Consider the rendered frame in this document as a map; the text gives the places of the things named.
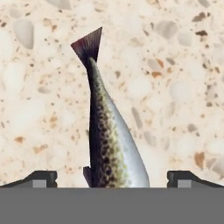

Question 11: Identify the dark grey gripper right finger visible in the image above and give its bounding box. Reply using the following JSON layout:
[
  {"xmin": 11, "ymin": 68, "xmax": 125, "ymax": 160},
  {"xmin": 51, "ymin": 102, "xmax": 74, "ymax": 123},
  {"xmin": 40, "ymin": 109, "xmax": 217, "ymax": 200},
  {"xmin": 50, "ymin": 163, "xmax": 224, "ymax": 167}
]
[{"xmin": 166, "ymin": 170, "xmax": 224, "ymax": 189}]

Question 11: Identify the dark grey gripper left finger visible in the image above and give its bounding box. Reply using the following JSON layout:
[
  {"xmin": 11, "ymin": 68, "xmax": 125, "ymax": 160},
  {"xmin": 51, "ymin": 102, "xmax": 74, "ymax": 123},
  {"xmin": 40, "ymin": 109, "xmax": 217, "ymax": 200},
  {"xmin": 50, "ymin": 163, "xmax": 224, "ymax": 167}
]
[{"xmin": 0, "ymin": 170, "xmax": 59, "ymax": 189}]

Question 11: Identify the silver speckled raw fish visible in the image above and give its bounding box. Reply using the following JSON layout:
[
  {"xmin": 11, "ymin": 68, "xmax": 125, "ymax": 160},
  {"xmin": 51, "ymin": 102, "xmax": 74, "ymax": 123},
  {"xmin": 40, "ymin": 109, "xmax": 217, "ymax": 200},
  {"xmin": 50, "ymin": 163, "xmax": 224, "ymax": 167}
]
[{"xmin": 70, "ymin": 26, "xmax": 151, "ymax": 188}]

